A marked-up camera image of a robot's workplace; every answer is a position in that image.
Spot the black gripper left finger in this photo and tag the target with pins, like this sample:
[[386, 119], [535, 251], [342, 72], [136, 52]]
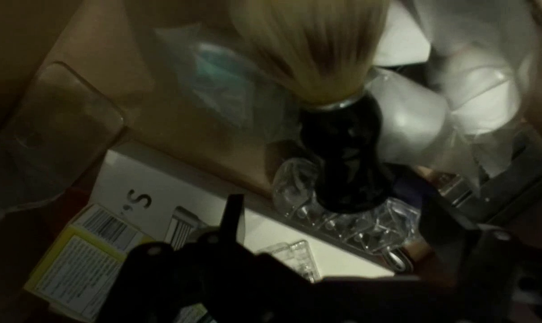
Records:
[[235, 286]]

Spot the clear plastic bag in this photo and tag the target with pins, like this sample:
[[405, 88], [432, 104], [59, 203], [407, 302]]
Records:
[[450, 77]]

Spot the yellow label card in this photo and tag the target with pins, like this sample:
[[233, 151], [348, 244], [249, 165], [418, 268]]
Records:
[[77, 271]]

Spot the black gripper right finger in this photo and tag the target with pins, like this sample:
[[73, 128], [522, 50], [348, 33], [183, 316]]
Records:
[[493, 269]]

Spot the clear plastic bottle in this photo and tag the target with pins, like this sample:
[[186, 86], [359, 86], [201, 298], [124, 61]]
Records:
[[377, 234]]

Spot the shaving brush black handle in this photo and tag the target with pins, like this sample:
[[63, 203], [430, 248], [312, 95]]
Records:
[[321, 52]]

